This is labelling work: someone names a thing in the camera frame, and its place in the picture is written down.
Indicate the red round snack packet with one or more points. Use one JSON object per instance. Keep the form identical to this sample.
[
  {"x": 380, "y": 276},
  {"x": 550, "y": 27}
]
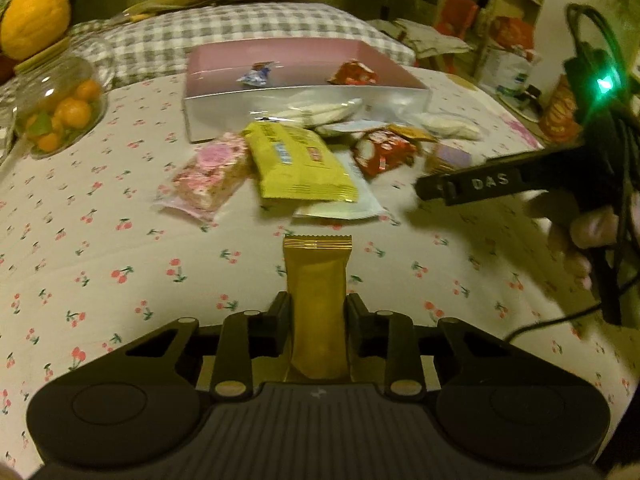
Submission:
[{"x": 382, "y": 150}]

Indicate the glass jar with oranges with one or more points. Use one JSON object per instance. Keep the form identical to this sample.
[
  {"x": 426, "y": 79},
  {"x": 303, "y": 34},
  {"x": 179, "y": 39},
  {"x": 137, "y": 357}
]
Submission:
[{"x": 53, "y": 99}]

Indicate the pink rice crispy packet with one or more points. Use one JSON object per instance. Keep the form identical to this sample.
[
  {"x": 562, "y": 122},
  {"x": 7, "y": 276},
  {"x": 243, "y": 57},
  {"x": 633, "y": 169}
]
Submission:
[{"x": 207, "y": 181}]

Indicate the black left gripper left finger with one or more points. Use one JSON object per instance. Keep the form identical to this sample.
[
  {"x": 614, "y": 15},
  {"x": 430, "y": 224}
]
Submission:
[{"x": 241, "y": 338}]

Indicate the cherry print bedsheet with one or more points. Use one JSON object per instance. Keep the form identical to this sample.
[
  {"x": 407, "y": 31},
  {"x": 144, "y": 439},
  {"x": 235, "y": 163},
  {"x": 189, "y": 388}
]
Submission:
[{"x": 89, "y": 263}]

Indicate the blue white candy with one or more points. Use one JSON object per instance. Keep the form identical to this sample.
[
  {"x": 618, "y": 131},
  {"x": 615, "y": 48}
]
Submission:
[{"x": 257, "y": 76}]

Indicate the yellow snack packet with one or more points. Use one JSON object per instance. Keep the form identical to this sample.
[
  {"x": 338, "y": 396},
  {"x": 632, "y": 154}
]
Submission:
[{"x": 293, "y": 163}]

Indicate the clear packet white cake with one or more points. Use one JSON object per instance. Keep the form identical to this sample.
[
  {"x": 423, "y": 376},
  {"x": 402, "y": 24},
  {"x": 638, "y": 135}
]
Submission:
[{"x": 314, "y": 115}]

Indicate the gold foil snack bar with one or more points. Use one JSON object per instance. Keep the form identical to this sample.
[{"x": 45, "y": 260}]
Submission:
[{"x": 316, "y": 279}]

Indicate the red orange gift bag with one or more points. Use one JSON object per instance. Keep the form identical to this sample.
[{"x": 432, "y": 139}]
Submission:
[{"x": 558, "y": 123}]

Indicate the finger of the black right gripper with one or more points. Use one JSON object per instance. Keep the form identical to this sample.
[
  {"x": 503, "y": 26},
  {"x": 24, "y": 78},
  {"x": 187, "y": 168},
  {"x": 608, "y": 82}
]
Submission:
[{"x": 459, "y": 188}]

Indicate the purple biscuit packet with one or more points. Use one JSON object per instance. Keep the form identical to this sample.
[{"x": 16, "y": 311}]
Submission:
[{"x": 444, "y": 159}]

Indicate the grey checked pillow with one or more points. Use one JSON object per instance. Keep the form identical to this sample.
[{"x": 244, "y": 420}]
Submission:
[{"x": 159, "y": 46}]

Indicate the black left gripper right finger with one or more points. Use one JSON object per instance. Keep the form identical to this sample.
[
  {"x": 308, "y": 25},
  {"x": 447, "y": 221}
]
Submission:
[{"x": 393, "y": 339}]

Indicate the orange white snack packet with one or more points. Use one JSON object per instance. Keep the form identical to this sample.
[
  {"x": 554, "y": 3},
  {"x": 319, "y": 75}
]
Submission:
[{"x": 412, "y": 133}]

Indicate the clear packet white roll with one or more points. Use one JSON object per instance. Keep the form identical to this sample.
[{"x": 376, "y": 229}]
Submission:
[{"x": 448, "y": 126}]

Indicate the right hand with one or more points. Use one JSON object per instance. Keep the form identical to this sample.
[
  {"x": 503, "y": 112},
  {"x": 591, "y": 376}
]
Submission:
[{"x": 573, "y": 232}]

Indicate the red wrapped candy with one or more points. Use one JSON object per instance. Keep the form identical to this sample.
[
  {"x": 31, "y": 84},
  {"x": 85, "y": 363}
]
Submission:
[{"x": 354, "y": 73}]

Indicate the large orange fruit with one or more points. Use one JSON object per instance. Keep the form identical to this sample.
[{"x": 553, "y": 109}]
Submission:
[{"x": 30, "y": 26}]

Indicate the silver box pink inside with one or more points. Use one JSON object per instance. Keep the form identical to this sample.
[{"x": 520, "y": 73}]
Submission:
[{"x": 215, "y": 103}]

